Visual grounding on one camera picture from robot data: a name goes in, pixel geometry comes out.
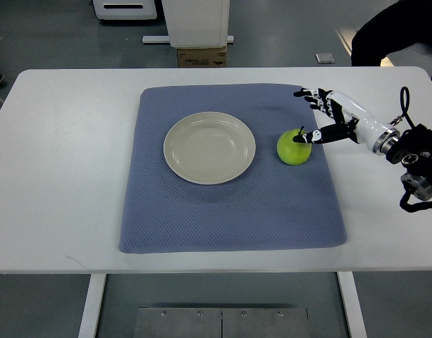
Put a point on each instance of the metal base plate with screws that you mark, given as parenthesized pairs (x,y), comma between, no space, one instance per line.
(222,322)

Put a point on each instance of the white table leg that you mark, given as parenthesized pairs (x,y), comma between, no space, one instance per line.
(91,312)
(351,304)

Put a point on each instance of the person in black right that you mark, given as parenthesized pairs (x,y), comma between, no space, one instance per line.
(395,28)

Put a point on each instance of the white left table leg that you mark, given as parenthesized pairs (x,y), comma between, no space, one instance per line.
(91,312)

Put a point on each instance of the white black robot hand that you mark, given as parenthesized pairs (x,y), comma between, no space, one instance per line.
(351,121)

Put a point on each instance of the green pear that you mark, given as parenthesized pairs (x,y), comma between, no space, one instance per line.
(290,152)

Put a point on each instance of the white right table leg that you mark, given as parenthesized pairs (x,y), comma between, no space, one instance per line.
(351,304)

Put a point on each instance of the cream round plate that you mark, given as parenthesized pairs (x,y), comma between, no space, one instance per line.
(209,148)

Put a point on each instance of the brown cardboard box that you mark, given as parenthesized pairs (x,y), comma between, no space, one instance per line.
(202,57)

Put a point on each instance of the grey floor outlet plate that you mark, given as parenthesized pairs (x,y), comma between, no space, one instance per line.
(324,58)

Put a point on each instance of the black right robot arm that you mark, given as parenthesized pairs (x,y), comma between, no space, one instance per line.
(413,149)

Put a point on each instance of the white appliance with black slot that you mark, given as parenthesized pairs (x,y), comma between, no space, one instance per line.
(124,10)

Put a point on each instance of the blue textured cloth mat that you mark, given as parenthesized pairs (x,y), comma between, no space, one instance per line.
(271,206)

